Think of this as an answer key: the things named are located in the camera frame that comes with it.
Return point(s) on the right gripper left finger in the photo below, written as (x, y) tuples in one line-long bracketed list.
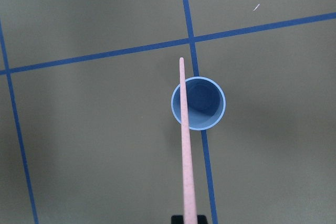
[(177, 219)]

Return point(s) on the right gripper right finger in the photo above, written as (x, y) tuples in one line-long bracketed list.
[(201, 219)]

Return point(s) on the blue plastic cup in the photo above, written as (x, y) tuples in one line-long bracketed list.
[(206, 103)]

